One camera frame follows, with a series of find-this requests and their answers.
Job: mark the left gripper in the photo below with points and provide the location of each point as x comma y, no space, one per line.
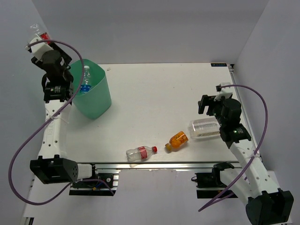
67,60

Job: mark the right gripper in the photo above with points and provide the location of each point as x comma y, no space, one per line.
208,101

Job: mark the clear bottle blue label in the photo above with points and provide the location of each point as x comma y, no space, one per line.
86,82

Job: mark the orange juice bottle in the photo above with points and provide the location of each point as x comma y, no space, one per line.
177,141

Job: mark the large red label bottle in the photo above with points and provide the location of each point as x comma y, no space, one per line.
37,30

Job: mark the small red label bottle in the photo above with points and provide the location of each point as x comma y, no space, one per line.
140,153

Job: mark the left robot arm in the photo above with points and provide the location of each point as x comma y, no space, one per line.
52,164

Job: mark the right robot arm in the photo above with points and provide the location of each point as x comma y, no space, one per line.
266,203

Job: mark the green plastic bin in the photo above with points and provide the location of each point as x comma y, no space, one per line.
97,100

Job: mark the large clear bottle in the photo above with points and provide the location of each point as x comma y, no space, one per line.
203,128

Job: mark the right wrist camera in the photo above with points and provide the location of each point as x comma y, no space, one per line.
223,92

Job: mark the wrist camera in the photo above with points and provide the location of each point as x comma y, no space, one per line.
39,49
223,92

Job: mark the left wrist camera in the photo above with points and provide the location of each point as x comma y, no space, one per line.
39,49

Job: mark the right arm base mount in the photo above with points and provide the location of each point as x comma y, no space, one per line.
206,185

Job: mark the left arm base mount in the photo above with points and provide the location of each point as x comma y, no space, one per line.
101,183

